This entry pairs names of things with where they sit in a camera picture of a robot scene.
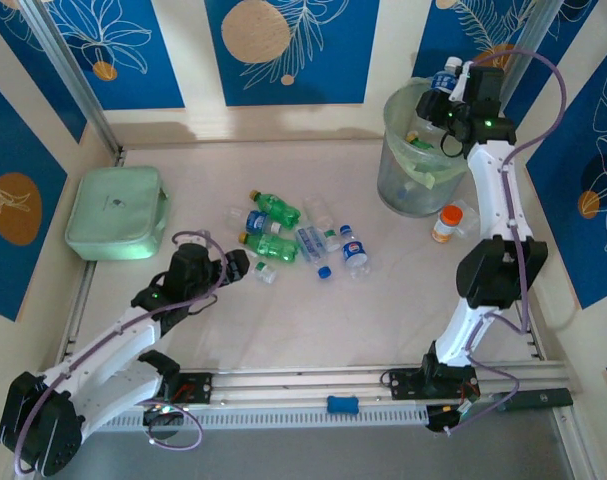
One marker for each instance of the blue label bottle white cap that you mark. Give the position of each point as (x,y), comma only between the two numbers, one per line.
(443,80)
(257,221)

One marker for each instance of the small clear bottle green cap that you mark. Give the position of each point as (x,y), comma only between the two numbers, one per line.
(331,239)
(267,274)

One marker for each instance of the clear plastic bottle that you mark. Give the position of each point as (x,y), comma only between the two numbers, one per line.
(318,210)
(235,218)

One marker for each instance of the clear bottle light blue label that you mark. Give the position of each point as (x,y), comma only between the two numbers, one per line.
(310,245)

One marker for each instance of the Pepsi label clear bottle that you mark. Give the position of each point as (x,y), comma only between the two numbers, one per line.
(354,252)

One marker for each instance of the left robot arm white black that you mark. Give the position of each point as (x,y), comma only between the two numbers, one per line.
(113,350)

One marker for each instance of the pale green bin liner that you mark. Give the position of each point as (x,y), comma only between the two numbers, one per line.
(423,175)

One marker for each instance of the clear plastic trash bin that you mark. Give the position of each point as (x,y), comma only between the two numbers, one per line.
(408,200)

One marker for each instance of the orange cap pill bottle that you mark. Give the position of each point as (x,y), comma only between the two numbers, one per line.
(452,216)

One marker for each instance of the clear plastic cup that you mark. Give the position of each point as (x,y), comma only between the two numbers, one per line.
(470,225)

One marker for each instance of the mint green zip pouch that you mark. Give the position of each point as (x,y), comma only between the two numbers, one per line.
(113,215)

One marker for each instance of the blue bone shaped object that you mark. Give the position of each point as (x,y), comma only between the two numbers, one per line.
(343,405)

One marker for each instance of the black flat bar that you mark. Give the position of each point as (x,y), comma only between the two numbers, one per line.
(538,399)

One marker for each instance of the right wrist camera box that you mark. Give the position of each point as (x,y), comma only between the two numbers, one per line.
(485,90)

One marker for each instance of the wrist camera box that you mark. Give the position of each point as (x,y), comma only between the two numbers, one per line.
(190,265)
(485,90)

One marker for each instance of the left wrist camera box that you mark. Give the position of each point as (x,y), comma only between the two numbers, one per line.
(190,265)

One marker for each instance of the aluminium side rail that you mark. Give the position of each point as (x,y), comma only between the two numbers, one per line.
(533,340)
(80,300)

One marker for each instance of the aluminium frame post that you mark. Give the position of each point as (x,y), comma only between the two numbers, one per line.
(65,65)
(525,45)

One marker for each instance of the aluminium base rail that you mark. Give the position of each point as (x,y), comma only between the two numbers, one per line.
(308,382)

